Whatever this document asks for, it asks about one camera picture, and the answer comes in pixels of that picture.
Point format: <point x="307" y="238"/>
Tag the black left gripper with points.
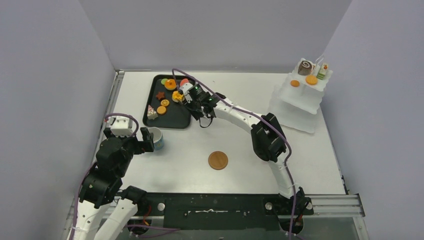
<point x="147" y="143"/>

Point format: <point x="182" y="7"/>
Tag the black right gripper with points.
<point x="189" y="99"/>

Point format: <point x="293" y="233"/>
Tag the small orange biscuit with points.
<point x="295" y="83"/>

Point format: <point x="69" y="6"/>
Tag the chocolate swirl roll cake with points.
<point x="305" y="68"/>

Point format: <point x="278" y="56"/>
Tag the orange macaron sandwich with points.
<point x="311" y="80"/>

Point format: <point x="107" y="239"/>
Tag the green layered cake slice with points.
<point x="322" y="71"/>

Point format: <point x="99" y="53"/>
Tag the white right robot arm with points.
<point x="268" y="139"/>

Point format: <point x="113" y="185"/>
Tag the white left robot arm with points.
<point x="100" y="211"/>

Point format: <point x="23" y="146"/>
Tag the blue patterned ceramic cup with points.
<point x="158" y="138"/>

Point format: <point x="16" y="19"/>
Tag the yellow fruit tart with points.
<point x="177" y="97"/>

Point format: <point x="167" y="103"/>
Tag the pink strawberry cake slice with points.
<point x="183" y="82"/>

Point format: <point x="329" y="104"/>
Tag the plain orange round cookie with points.
<point x="161" y="110"/>

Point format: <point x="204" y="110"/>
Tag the black serving tray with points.
<point x="176" y="115"/>

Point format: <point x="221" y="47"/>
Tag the small patterned orange cookie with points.
<point x="165" y="103"/>

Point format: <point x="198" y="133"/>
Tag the brown star cookie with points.
<point x="160" y="96"/>

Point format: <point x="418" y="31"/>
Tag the near round wooden coaster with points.
<point x="218" y="160"/>

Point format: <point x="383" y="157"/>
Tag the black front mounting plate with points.
<point x="218" y="211"/>

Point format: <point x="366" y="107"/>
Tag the white three-tier dessert stand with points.
<point x="298" y="107"/>

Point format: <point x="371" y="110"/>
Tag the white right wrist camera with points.
<point x="184" y="89"/>

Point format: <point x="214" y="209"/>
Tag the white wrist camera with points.
<point x="184" y="89"/>
<point x="121" y="126"/>

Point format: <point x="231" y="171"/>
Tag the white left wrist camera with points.
<point x="121" y="126"/>

